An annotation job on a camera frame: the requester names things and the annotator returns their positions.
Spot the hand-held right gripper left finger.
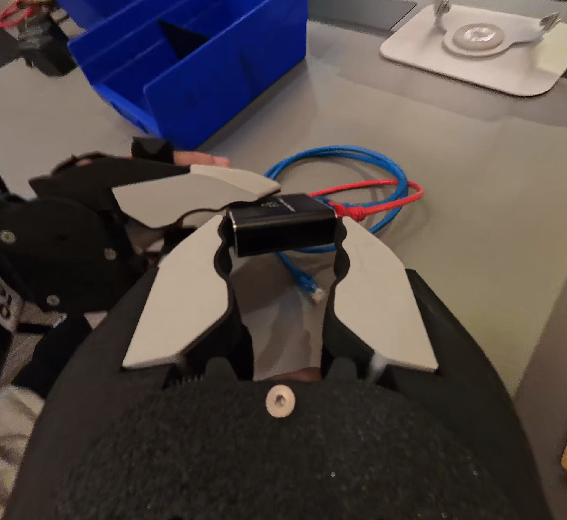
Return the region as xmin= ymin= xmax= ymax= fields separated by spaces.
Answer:
xmin=122 ymin=215 xmax=254 ymax=381

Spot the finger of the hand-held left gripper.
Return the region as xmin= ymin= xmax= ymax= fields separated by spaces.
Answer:
xmin=190 ymin=164 xmax=281 ymax=197
xmin=112 ymin=173 xmax=262 ymax=229

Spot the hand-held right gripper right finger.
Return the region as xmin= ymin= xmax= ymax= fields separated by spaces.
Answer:
xmin=321 ymin=218 xmax=439 ymax=381

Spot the black ethernet port adapter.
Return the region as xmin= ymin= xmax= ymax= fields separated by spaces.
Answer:
xmin=219 ymin=194 xmax=339 ymax=258

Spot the blue ethernet cable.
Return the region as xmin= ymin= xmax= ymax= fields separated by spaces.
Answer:
xmin=265 ymin=145 xmax=409 ymax=306

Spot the red ethernet cable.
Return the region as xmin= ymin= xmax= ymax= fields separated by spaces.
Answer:
xmin=310 ymin=180 xmax=425 ymax=220

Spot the person's left hand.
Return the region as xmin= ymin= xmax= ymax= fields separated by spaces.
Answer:
xmin=174 ymin=151 xmax=231 ymax=169

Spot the small black bin divider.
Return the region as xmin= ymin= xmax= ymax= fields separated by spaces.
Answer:
xmin=157 ymin=20 xmax=211 ymax=60

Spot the person's white garment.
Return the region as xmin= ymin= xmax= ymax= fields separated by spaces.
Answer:
xmin=0 ymin=385 xmax=45 ymax=498

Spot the black board on white stand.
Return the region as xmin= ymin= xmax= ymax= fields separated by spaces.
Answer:
xmin=368 ymin=0 xmax=567 ymax=97

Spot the red cord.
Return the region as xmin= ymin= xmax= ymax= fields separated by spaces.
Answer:
xmin=0 ymin=0 xmax=36 ymax=30

